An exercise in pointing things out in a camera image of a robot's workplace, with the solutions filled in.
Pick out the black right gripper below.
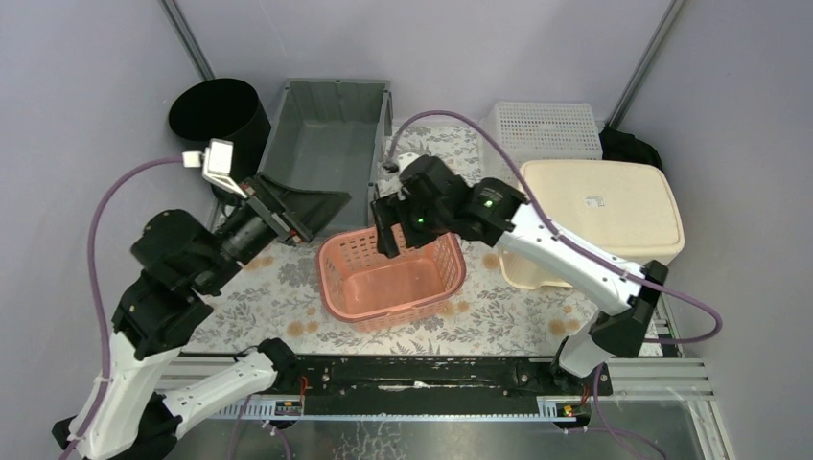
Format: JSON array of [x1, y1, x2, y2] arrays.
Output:
[[369, 191, 451, 259]]

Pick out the grey plastic storage bin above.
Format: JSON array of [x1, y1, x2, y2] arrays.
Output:
[[258, 79, 393, 235]]

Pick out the pink perforated plastic basket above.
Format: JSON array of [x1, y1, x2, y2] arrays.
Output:
[[315, 225, 466, 333]]

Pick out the white perforated plastic basket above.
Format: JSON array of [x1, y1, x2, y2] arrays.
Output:
[[479, 102, 603, 167]]

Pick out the cream plastic laundry basket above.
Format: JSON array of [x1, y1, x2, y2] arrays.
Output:
[[521, 159, 685, 265]]

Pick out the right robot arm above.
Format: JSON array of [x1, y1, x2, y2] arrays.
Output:
[[370, 153, 668, 395]]

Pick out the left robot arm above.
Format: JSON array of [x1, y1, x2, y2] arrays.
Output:
[[52, 173, 351, 459]]

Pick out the floral patterned table mat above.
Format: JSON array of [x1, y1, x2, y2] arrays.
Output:
[[177, 124, 665, 357]]

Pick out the black cylindrical bin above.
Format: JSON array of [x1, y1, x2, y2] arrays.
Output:
[[168, 78, 271, 206]]

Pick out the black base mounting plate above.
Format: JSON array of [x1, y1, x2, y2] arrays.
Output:
[[267, 355, 613, 417]]

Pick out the black crumpled cloth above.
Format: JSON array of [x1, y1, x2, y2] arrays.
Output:
[[599, 126, 663, 172]]

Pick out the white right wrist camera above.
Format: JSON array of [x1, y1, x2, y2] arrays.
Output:
[[383, 152, 421, 174]]

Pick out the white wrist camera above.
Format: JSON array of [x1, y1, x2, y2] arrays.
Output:
[[201, 139, 247, 199], [383, 152, 421, 174]]

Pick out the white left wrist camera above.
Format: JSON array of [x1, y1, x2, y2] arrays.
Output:
[[201, 139, 247, 199]]

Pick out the aluminium frame rail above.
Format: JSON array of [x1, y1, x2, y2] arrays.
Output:
[[147, 352, 716, 424]]

